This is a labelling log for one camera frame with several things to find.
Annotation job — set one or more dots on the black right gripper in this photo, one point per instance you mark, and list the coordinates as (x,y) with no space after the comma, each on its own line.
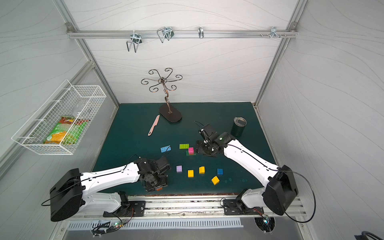
(202,147)

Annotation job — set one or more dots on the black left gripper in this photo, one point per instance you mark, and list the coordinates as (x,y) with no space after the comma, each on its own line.
(154,183)

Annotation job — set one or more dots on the purple lego brick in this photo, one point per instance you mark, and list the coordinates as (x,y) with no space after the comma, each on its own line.
(179,169)

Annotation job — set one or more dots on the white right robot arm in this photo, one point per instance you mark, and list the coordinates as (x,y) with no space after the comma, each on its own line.
(279,185)

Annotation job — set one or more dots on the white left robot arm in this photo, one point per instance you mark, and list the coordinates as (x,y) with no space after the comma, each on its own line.
(83,193)

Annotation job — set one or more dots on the yellow lego brick middle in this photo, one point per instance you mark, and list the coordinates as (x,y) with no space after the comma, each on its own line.
(202,170)

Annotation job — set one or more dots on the yellow lego brick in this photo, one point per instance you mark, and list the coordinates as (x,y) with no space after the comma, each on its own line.
(202,170)
(215,180)
(190,173)

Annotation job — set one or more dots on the light blue lego plate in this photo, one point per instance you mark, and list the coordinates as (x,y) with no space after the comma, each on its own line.
(165,149)

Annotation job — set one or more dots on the lime green lego plate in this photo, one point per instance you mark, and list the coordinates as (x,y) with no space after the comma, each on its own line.
(184,146)

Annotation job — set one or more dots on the yellow lego brick left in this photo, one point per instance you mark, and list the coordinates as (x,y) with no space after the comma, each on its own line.
(190,173)

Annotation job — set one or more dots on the yellow lego brick right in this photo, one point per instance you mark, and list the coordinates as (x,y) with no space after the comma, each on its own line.
(215,180)

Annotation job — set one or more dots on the dark green metal tumbler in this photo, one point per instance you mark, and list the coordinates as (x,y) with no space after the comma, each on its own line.
(238,126)

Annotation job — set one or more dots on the green table mat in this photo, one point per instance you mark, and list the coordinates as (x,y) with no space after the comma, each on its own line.
(128,139)

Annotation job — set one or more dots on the brown metal cup tree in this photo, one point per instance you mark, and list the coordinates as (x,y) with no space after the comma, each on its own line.
(169,112)

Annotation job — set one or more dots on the pink plastic knife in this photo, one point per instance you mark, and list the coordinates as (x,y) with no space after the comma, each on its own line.
(155,123)

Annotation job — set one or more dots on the green snack bag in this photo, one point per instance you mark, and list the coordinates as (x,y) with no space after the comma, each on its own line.
(67,131)

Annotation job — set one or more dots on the metal single hook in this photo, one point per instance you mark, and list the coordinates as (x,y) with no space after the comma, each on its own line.
(201,32)

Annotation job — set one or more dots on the metal double hook middle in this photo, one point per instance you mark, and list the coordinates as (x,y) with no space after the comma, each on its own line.
(165,33)

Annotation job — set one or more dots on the metal double hook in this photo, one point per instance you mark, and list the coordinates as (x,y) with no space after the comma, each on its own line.
(165,33)
(134,42)

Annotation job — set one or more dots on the metal hook right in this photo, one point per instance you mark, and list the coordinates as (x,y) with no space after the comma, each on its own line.
(273,34)

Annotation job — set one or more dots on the metal double hook left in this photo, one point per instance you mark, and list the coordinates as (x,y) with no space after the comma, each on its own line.
(134,42)

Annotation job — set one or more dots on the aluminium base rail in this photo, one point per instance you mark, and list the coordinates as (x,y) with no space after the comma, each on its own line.
(186,207)

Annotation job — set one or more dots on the white wire basket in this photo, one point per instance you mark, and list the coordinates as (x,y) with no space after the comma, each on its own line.
(79,101)

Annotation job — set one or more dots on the aluminium top rail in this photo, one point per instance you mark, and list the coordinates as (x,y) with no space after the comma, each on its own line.
(179,34)

